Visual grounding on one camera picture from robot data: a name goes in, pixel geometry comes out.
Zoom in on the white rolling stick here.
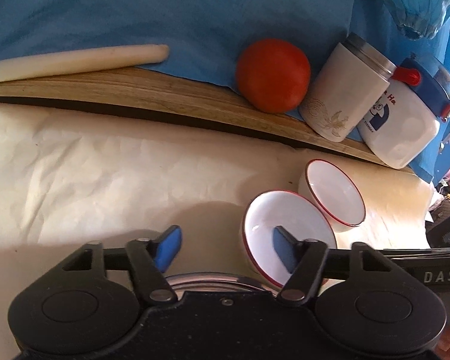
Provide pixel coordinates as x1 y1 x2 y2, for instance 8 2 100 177
0 44 170 83

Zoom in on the cream paper table cover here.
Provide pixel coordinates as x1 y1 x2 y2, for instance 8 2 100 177
0 101 434 360

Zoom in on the white cylindrical thermos cup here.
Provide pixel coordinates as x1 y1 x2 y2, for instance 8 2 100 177
298 33 396 142

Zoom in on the wooden tray shelf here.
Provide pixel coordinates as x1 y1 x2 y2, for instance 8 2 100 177
0 67 385 167

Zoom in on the blue cloth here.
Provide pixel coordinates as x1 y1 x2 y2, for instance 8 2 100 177
0 0 450 185

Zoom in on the white jug blue lid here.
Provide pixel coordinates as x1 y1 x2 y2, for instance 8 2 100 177
357 54 450 169

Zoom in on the black round plate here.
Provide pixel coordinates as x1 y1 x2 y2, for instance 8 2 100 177
166 272 279 297

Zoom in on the red tomato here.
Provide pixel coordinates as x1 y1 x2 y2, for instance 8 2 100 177
235 38 311 114

